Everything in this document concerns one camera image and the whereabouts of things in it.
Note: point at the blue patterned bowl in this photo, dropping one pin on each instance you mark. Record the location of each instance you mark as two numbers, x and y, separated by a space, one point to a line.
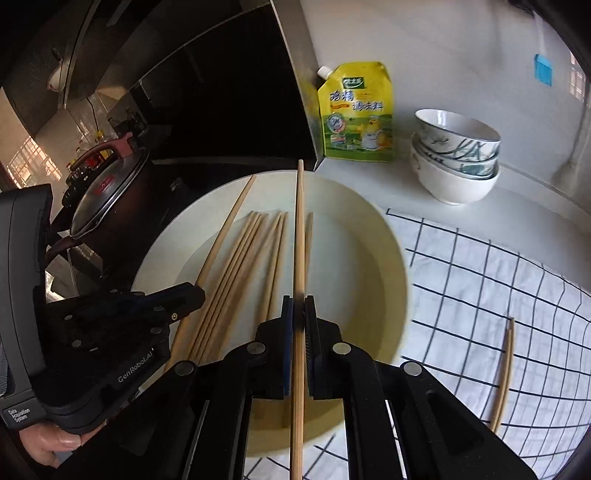
461 147
480 171

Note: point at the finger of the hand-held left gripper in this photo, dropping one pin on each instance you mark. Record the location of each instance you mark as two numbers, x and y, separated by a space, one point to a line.
157 330
180 300

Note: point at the person's left hand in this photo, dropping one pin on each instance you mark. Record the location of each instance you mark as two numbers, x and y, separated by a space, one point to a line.
51 441

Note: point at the blue wall sticker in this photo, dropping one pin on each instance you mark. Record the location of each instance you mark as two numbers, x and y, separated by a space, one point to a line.
544 69

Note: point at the black steel range hood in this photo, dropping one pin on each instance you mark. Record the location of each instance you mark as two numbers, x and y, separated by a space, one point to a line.
221 92

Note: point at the white cartoon face bowl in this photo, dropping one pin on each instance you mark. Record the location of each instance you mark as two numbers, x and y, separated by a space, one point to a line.
452 189

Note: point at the large cream plate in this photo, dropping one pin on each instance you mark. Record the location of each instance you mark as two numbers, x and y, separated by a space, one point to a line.
351 277

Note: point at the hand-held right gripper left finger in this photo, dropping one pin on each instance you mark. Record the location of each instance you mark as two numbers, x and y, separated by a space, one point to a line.
288 332

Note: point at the window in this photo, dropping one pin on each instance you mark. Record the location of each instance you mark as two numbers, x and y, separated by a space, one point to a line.
579 76

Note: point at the yellow seasoning pouch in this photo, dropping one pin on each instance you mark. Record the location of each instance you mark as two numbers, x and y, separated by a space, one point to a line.
360 134

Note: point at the white black checked cloth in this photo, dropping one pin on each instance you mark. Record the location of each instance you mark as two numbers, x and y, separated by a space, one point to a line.
461 277

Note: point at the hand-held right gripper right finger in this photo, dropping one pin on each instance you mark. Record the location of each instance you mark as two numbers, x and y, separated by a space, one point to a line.
308 332

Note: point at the row of condiment bottles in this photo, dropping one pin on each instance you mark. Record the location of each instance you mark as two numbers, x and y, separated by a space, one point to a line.
94 138

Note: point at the dark red cooking pot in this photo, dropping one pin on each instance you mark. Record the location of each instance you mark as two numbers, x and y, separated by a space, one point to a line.
124 217

